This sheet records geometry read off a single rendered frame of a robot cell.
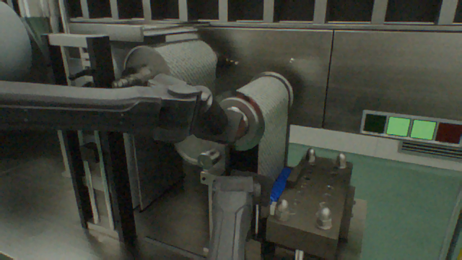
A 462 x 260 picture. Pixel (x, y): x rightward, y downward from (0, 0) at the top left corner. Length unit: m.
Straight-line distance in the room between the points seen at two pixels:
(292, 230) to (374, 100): 0.45
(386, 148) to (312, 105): 2.58
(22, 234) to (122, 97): 0.73
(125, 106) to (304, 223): 0.50
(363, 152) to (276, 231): 2.85
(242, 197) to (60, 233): 0.66
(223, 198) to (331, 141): 3.10
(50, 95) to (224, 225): 0.28
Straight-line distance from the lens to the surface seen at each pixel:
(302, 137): 3.61
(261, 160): 0.76
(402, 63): 0.97
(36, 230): 1.10
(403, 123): 1.00
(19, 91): 0.44
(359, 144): 3.55
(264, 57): 1.02
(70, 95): 0.44
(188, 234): 0.94
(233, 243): 0.44
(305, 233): 0.76
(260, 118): 0.70
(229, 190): 0.54
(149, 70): 0.81
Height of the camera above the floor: 1.50
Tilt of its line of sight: 22 degrees down
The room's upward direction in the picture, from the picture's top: straight up
